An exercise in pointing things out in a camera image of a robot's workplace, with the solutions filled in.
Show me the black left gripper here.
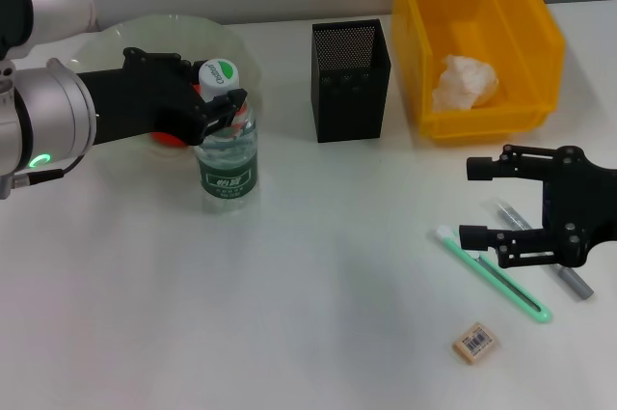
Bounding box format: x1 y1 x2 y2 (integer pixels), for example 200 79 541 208
76 46 250 148

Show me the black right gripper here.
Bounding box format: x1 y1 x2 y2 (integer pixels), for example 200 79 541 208
458 144 617 271

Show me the red-orange fruit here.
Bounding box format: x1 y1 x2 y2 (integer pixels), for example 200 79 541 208
150 83 203 149

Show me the clear plastic water bottle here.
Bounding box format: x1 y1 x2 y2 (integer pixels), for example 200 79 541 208
194 58 260 214

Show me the green utility knife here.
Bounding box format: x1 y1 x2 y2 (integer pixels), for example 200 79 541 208
431 226 553 326

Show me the white paper ball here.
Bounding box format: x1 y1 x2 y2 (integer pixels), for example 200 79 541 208
431 53 500 113

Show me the translucent wavy fruit plate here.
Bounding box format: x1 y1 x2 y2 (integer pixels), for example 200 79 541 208
70 14 264 168

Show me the grey marker pen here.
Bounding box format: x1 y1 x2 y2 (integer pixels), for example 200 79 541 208
494 201 596 302

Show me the black mesh pen holder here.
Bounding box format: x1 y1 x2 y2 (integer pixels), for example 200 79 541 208
310 18 392 144

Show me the beige eraser with barcode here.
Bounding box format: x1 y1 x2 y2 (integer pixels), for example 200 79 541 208
451 321 500 366

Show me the yellow plastic storage bin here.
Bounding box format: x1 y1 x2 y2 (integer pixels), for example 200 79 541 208
389 0 567 148

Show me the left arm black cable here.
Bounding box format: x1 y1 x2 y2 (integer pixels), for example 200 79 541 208
13 152 87 188

